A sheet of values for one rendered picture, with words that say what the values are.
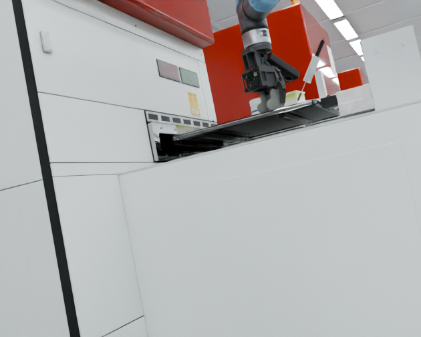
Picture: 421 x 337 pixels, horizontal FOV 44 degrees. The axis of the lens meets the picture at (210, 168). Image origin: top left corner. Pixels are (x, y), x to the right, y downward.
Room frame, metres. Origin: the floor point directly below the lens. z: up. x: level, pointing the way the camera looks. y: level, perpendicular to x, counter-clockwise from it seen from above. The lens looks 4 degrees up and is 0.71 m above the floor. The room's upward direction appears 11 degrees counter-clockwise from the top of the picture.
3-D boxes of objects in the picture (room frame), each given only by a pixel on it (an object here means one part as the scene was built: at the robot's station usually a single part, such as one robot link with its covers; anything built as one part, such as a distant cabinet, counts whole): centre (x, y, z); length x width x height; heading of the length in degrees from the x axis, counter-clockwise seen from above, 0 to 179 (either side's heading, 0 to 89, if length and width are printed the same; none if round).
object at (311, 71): (1.57, -0.36, 1.03); 0.06 x 0.04 x 0.13; 66
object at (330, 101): (1.18, -0.29, 0.90); 0.04 x 0.02 x 0.03; 66
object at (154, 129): (1.46, 0.04, 0.89); 0.44 x 0.02 x 0.10; 156
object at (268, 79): (1.41, -0.19, 1.05); 0.09 x 0.08 x 0.12; 129
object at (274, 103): (1.40, -0.20, 0.95); 0.06 x 0.03 x 0.09; 129
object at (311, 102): (1.22, -0.09, 0.90); 0.37 x 0.01 x 0.01; 66
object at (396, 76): (1.18, -0.47, 0.89); 0.55 x 0.09 x 0.14; 156
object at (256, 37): (1.41, -0.19, 1.13); 0.08 x 0.08 x 0.05
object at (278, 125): (1.39, -0.16, 0.90); 0.34 x 0.34 x 0.01; 66
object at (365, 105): (1.30, -0.41, 0.87); 0.36 x 0.08 x 0.03; 156
